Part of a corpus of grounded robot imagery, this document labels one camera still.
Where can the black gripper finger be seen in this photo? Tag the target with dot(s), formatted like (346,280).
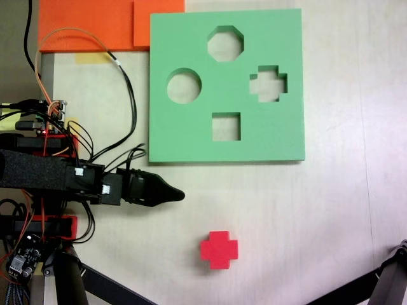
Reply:
(162,192)

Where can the red cross columnar block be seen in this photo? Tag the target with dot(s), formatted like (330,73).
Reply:
(219,251)

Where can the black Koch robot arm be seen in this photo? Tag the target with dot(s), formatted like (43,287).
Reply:
(31,171)

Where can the large orange foam block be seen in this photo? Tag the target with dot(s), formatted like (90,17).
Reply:
(86,25)

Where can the red black table clamp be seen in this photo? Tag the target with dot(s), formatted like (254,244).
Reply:
(75,144)
(71,227)

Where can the motor driver circuit board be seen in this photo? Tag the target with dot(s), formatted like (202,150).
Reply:
(58,111)

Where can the black tripod leg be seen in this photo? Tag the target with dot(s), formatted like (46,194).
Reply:
(391,279)
(68,279)

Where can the green shape sorting board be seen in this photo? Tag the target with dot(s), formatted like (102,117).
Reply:
(270,133)

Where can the black USB plug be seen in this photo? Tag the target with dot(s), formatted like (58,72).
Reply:
(28,125)

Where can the power converter circuit board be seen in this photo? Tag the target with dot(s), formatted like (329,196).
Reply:
(23,257)

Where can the yellow tape strip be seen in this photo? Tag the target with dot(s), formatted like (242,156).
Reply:
(90,58)

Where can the yellow sticky note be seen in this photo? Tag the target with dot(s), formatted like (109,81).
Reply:
(8,122)

